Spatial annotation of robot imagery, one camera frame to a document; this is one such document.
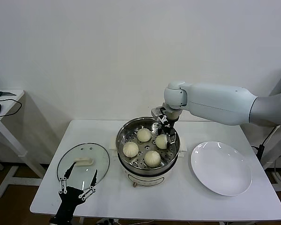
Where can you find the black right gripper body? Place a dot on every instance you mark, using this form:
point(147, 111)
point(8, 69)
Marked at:
point(168, 128)

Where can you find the white steamed baozi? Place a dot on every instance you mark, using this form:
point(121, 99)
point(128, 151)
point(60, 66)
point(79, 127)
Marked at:
point(161, 141)
point(130, 149)
point(152, 158)
point(144, 134)

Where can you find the round glass pot lid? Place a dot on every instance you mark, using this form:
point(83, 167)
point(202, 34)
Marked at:
point(83, 161)

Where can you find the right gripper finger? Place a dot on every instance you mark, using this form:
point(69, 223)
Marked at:
point(161, 127)
point(171, 140)

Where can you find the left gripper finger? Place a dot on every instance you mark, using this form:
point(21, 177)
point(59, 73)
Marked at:
point(93, 184)
point(62, 182)

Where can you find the steel steamer pot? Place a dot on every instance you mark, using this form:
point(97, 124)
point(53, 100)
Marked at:
point(142, 179)

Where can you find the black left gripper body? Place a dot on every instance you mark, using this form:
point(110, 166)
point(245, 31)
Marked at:
point(69, 201)

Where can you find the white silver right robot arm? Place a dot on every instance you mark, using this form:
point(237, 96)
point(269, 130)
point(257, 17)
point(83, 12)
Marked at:
point(215, 100)

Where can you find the stainless steel steamer basket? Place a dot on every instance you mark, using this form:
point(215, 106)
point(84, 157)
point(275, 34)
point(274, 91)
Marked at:
point(121, 136)

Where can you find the large white plate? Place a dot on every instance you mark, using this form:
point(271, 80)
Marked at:
point(220, 168)

